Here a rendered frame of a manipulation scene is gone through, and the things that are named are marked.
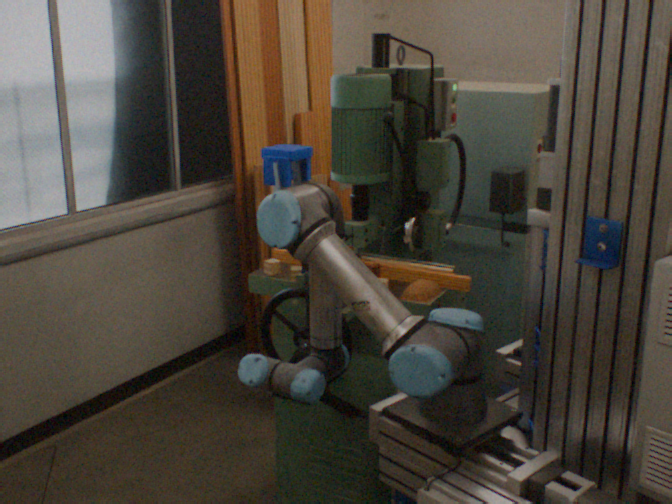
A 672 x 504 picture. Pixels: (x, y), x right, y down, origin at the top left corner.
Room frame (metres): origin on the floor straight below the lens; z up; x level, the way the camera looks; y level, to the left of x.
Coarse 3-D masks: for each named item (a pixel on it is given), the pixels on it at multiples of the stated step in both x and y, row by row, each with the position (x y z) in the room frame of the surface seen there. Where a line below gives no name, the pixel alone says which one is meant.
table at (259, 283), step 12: (288, 264) 2.40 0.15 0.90; (252, 276) 2.29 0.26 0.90; (264, 276) 2.27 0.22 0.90; (276, 276) 2.27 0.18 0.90; (288, 276) 2.27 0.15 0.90; (252, 288) 2.29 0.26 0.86; (264, 288) 2.27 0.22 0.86; (276, 288) 2.25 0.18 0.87; (396, 288) 2.16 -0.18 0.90; (444, 288) 2.16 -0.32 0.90; (408, 300) 2.05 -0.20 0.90; (432, 300) 2.05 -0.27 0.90; (444, 300) 2.13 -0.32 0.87; (300, 312) 2.10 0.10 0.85; (348, 312) 2.05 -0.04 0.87; (420, 312) 2.03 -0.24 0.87
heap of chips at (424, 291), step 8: (424, 280) 2.12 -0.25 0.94; (408, 288) 2.08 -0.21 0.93; (416, 288) 2.07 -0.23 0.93; (424, 288) 2.07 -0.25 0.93; (432, 288) 2.09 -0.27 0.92; (440, 288) 2.15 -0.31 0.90; (400, 296) 2.08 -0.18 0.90; (408, 296) 2.06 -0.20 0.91; (416, 296) 2.05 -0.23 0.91; (424, 296) 2.05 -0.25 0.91; (432, 296) 2.07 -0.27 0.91
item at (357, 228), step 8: (368, 216) 2.36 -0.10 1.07; (376, 216) 2.36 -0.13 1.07; (352, 224) 2.26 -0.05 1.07; (360, 224) 2.25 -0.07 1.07; (368, 224) 2.27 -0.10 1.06; (376, 224) 2.32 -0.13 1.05; (352, 232) 2.25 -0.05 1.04; (360, 232) 2.24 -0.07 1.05; (368, 232) 2.27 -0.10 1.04; (376, 232) 2.32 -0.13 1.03; (352, 240) 2.25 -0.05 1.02; (360, 240) 2.24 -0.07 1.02; (368, 240) 2.27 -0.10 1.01
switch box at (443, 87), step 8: (440, 80) 2.47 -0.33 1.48; (448, 80) 2.46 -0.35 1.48; (456, 80) 2.53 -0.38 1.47; (440, 88) 2.47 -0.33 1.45; (448, 88) 2.46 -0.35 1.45; (456, 88) 2.53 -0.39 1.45; (440, 96) 2.47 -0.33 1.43; (448, 96) 2.46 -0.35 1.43; (456, 96) 2.53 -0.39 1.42; (440, 104) 2.47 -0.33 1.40; (448, 104) 2.46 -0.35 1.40; (456, 104) 2.53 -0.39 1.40; (440, 112) 2.47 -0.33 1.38; (448, 112) 2.47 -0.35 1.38; (456, 112) 2.54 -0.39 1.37; (440, 120) 2.47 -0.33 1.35; (448, 120) 2.47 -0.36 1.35; (456, 120) 2.54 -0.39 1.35; (440, 128) 2.47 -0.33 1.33; (448, 128) 2.47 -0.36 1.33
